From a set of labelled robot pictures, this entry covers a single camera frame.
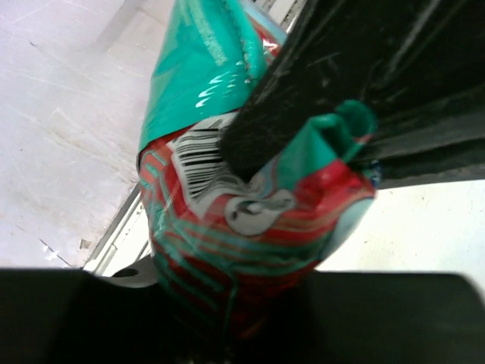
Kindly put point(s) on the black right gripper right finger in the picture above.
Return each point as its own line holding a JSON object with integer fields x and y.
{"x": 393, "y": 318}

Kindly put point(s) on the teal red snack pouch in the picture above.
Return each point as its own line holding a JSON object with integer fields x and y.
{"x": 226, "y": 249}

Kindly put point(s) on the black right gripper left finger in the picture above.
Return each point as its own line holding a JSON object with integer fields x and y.
{"x": 72, "y": 316}

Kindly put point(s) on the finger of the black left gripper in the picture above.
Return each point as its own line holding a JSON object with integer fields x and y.
{"x": 417, "y": 65}

